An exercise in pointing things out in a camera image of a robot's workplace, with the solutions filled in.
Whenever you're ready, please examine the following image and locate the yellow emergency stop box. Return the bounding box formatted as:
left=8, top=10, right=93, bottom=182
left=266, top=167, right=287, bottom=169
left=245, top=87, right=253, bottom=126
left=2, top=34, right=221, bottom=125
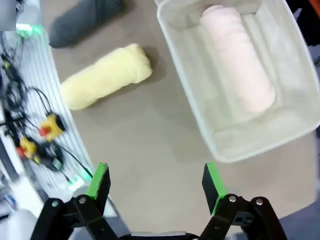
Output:
left=37, top=113, right=66, bottom=141
left=16, top=136, right=39, bottom=161

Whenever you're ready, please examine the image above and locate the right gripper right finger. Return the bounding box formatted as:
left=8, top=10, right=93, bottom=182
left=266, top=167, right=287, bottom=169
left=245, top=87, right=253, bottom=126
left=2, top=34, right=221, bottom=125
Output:
left=199, top=162, right=289, bottom=240

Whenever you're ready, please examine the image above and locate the pale yellow towel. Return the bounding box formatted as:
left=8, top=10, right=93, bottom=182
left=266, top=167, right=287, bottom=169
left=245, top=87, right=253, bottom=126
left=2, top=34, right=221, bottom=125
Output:
left=59, top=42, right=153, bottom=111

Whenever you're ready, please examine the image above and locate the pale pink towel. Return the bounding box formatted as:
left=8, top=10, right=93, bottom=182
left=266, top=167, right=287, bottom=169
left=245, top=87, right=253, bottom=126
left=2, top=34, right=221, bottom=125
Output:
left=199, top=5, right=276, bottom=114

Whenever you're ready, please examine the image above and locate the dark grey towel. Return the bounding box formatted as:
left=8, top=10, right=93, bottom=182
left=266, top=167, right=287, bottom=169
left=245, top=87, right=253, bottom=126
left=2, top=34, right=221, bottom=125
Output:
left=47, top=0, right=126, bottom=49

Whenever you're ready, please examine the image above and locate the black emergency stop cable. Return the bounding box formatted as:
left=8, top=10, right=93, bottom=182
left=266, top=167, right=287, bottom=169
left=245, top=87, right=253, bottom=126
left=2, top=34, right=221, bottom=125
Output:
left=24, top=86, right=54, bottom=118

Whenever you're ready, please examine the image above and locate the cream fabric storage basket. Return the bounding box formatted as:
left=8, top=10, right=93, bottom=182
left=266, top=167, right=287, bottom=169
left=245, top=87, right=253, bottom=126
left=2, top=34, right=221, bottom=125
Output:
left=156, top=0, right=320, bottom=164

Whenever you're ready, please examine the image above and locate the grey slotted aluminium frame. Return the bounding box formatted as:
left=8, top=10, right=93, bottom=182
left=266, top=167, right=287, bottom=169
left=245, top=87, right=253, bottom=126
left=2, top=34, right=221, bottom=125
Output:
left=14, top=24, right=121, bottom=218

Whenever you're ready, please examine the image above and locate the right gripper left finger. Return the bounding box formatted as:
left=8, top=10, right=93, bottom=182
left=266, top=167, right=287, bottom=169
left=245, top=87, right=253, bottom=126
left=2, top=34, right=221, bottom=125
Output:
left=30, top=162, right=121, bottom=240

